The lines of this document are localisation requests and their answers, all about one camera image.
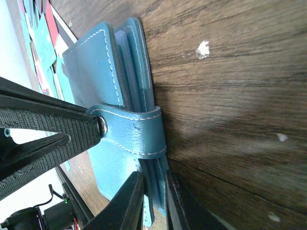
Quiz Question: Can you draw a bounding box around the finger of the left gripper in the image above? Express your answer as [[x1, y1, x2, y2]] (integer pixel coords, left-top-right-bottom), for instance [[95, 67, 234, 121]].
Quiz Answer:
[[0, 108, 101, 199], [0, 78, 96, 120]]

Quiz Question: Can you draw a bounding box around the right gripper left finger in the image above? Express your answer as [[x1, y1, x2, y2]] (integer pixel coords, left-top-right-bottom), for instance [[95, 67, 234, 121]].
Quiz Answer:
[[84, 172, 144, 230]]

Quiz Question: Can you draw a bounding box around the blue leather card holder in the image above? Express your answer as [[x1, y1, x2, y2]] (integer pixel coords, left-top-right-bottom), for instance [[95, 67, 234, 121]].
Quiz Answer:
[[62, 18, 168, 227]]

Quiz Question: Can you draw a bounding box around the black aluminium frame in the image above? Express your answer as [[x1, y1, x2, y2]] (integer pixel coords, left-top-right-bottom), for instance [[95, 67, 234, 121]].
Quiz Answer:
[[55, 166, 94, 226]]

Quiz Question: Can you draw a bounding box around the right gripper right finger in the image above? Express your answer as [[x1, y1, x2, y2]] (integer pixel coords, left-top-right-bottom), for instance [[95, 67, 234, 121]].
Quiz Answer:
[[165, 170, 227, 230]]

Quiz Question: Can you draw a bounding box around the teal VIP card centre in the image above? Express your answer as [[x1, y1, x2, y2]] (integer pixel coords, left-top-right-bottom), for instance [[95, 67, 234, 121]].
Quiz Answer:
[[35, 14, 57, 71]]

